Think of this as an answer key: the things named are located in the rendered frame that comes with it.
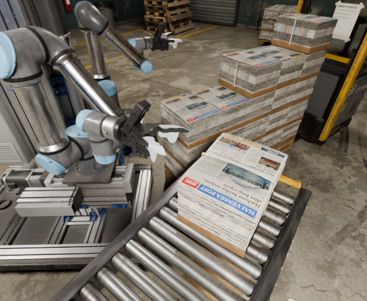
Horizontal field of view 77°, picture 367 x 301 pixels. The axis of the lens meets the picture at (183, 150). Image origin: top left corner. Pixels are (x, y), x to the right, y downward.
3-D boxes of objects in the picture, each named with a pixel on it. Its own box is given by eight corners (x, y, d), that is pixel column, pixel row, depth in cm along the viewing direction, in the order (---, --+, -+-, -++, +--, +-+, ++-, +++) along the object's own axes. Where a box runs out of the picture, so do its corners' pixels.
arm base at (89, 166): (71, 176, 111) (64, 160, 105) (81, 156, 123) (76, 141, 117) (103, 175, 112) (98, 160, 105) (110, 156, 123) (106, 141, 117)
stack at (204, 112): (164, 178, 224) (158, 100, 172) (248, 139, 275) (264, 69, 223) (186, 205, 199) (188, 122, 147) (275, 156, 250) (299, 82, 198)
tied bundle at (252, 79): (217, 83, 197) (220, 55, 182) (242, 76, 210) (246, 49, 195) (250, 100, 172) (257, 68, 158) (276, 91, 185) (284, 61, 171)
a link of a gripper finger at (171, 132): (186, 140, 75) (158, 141, 73) (187, 123, 72) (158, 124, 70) (188, 144, 72) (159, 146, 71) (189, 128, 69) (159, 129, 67)
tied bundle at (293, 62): (242, 76, 210) (246, 49, 196) (264, 70, 222) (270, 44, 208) (275, 91, 185) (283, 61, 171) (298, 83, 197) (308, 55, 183)
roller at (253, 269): (164, 209, 105) (164, 202, 101) (264, 273, 83) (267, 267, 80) (156, 217, 101) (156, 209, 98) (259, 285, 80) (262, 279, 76)
